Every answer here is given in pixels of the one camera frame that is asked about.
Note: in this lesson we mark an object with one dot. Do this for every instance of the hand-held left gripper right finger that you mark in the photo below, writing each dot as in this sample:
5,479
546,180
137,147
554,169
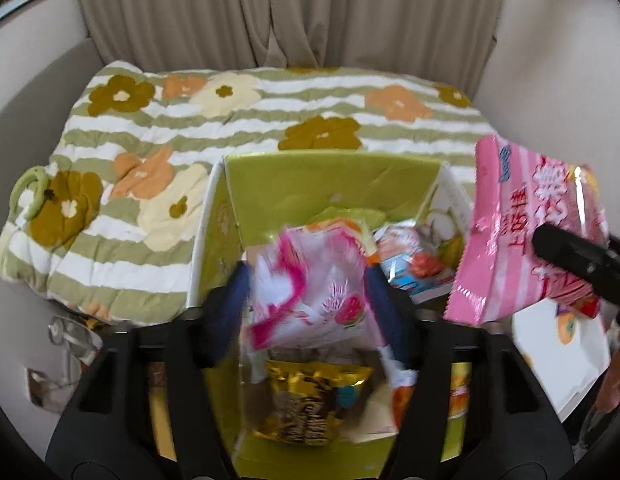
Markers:
387,310

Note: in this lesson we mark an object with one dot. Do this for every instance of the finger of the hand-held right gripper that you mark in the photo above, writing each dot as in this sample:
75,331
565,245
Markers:
580,260

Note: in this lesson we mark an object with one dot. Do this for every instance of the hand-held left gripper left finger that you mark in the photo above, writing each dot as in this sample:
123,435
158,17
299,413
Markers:
232,310

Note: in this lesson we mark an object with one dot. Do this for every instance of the blue white snack packet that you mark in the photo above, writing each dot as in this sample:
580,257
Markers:
415,265

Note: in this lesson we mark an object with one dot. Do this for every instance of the pink white strawberry packet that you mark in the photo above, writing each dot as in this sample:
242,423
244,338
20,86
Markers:
320,290

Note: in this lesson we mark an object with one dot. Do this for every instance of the pink striped snack packet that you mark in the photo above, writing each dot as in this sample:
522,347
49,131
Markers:
505,240

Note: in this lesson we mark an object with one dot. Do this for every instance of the yellow chocolate snack packet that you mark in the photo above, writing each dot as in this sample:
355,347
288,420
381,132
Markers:
310,395

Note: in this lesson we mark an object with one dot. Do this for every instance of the green cardboard box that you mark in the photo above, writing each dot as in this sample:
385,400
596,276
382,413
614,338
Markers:
340,180

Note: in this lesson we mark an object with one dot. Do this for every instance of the floral striped blanket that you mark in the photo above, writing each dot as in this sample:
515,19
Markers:
239,105

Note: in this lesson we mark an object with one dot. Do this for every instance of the grey headboard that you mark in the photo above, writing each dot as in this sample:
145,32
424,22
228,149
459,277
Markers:
29,85

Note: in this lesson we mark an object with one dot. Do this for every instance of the beige curtain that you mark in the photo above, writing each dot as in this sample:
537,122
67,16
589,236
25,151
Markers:
290,10

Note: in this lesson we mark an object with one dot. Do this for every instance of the wall outlet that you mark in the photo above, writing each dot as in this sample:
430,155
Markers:
39,385

